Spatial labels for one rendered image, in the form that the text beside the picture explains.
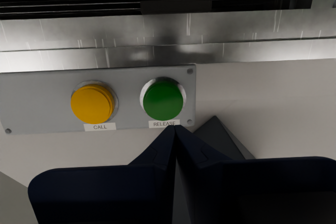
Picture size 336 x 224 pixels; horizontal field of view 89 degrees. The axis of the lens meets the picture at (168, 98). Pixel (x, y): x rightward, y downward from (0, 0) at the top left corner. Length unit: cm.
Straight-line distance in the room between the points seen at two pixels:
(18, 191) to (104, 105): 191
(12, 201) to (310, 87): 218
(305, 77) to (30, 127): 39
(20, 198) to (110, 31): 201
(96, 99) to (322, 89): 35
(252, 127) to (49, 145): 37
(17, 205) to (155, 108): 207
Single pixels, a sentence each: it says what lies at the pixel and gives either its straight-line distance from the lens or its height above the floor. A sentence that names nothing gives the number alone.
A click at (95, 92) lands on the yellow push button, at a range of 17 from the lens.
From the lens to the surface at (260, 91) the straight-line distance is 33.
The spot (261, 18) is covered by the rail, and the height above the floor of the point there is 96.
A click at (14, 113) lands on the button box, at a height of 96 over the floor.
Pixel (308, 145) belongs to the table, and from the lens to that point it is 43.
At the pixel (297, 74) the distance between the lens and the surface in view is 35.
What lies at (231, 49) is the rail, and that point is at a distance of 18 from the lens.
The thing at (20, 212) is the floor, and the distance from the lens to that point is 225.
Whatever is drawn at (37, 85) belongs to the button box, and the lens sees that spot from 21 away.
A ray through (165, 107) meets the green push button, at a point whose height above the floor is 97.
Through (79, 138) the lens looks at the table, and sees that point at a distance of 35.
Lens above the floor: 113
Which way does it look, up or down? 70 degrees down
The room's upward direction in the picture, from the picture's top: 174 degrees clockwise
